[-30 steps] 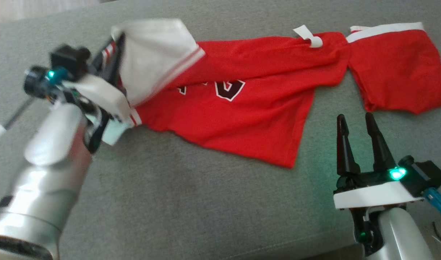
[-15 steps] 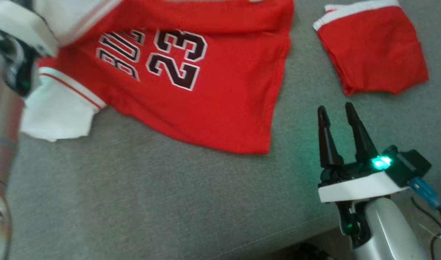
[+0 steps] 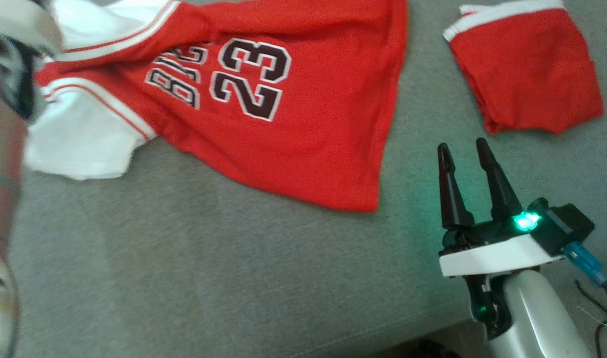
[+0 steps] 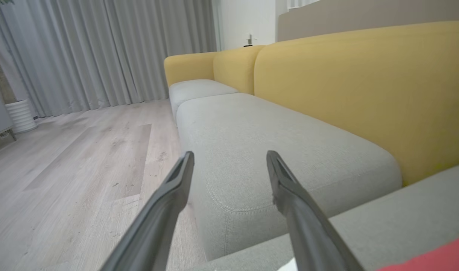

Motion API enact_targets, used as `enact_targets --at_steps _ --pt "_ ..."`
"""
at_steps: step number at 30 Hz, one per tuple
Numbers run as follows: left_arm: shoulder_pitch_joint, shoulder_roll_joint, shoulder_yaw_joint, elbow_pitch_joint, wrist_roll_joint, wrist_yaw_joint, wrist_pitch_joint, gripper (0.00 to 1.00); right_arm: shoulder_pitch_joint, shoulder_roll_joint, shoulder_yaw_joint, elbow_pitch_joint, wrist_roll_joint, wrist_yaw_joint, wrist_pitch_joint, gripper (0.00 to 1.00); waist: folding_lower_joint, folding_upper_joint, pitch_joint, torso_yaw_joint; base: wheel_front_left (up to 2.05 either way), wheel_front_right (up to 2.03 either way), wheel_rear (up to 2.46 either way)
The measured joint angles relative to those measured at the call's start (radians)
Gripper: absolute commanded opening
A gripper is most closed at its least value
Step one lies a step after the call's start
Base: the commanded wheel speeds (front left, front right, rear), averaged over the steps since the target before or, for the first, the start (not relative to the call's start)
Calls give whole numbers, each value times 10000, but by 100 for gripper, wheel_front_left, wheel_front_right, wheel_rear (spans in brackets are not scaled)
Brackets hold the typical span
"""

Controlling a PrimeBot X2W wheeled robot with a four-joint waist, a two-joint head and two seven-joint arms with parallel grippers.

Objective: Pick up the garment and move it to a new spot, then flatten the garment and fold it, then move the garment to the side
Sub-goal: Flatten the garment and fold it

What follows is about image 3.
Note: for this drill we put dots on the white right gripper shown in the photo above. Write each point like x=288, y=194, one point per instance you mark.
x=497, y=253

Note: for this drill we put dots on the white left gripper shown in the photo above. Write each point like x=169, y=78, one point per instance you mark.
x=20, y=20

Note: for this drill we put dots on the red shorts with white stripe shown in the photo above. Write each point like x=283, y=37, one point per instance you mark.
x=527, y=74

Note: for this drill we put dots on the red basketball jersey number 23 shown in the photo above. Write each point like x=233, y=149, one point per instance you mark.
x=308, y=139

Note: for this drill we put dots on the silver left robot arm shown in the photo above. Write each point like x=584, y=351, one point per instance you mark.
x=0, y=159

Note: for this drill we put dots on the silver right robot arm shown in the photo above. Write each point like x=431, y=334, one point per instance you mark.
x=537, y=318

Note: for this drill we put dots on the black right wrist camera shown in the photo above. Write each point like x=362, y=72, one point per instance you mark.
x=562, y=226

